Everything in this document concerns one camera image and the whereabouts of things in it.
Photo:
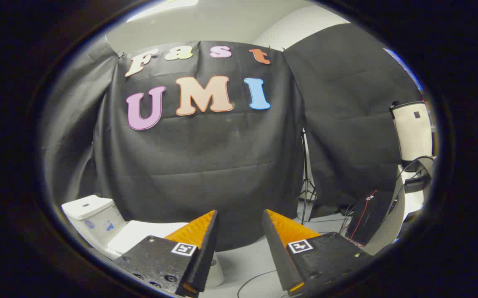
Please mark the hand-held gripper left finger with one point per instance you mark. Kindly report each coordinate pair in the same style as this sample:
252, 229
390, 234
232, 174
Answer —
206, 252

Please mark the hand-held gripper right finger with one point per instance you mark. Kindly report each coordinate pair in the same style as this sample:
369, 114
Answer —
278, 252

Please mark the white toilet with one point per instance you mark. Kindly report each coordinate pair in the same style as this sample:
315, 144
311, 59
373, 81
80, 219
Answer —
94, 215

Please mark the black tripod stand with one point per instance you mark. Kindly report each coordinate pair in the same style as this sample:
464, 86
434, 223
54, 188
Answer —
305, 165

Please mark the black backdrop cloth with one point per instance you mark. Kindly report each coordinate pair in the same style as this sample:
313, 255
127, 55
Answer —
346, 124
73, 136
206, 157

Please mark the small black adapter box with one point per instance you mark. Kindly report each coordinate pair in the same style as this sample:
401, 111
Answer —
416, 183

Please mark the white rounded appliance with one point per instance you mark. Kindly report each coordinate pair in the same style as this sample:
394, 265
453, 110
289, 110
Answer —
412, 132

